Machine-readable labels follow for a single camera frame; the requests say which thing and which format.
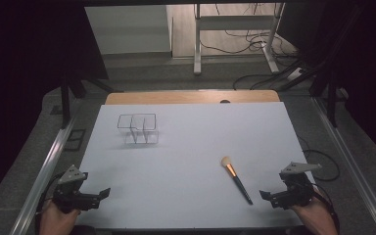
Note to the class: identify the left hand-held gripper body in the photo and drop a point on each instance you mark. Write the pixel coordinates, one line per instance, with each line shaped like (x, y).
(66, 195)

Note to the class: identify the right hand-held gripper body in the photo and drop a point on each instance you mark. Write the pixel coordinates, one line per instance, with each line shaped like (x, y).
(296, 189)

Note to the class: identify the makeup brush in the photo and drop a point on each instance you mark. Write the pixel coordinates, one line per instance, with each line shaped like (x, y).
(236, 178)

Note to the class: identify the clear acrylic organizer box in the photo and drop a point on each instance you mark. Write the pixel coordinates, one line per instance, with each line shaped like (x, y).
(138, 129)

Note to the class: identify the person's left hand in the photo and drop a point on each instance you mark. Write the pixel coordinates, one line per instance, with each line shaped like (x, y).
(56, 222)

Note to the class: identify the black floor plate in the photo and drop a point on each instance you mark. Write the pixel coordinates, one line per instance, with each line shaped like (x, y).
(75, 139)

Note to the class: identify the black metal stand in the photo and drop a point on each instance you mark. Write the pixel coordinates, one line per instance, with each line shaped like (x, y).
(66, 98)
(331, 98)

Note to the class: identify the dark table grommet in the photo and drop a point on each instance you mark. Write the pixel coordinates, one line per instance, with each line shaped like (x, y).
(225, 101)

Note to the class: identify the white power strip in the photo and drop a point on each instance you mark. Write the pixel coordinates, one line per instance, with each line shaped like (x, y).
(294, 74)

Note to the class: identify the dark curtain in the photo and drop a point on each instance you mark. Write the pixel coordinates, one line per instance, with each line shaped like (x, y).
(372, 71)
(23, 81)

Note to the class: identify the white cabinet panel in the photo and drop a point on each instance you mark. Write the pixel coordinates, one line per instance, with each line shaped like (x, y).
(127, 29)

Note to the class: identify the metal floor rail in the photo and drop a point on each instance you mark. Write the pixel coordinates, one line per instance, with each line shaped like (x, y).
(352, 163)
(42, 173)

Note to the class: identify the white desk frame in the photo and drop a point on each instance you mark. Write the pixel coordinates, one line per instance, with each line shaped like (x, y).
(231, 23)

